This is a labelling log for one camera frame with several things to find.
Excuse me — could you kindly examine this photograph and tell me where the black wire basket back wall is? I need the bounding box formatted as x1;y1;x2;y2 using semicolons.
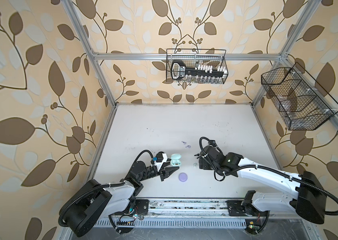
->
166;48;229;85

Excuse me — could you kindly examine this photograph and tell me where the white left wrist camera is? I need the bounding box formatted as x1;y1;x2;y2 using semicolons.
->
152;152;168;171

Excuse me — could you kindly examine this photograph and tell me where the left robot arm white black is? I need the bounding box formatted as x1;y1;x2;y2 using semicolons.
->
58;150;182;237

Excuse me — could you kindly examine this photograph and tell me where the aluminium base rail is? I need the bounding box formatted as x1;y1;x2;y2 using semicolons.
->
95;198;301;230

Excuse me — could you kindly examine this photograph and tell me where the black socket holder tool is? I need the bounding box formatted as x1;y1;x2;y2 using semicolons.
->
169;60;229;82

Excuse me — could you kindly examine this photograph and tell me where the mint green charging case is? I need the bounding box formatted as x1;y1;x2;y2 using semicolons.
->
170;154;182;167

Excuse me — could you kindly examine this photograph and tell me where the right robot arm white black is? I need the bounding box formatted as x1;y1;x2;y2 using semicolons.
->
196;145;338;225

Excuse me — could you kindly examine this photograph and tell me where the black wire basket wall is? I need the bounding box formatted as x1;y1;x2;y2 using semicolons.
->
166;48;229;85
261;62;338;131

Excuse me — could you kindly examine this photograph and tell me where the purple round earbud case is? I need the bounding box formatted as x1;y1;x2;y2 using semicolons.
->
179;173;188;182

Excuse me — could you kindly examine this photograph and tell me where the black wire basket right wall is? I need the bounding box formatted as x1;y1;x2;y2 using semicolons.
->
261;62;338;131

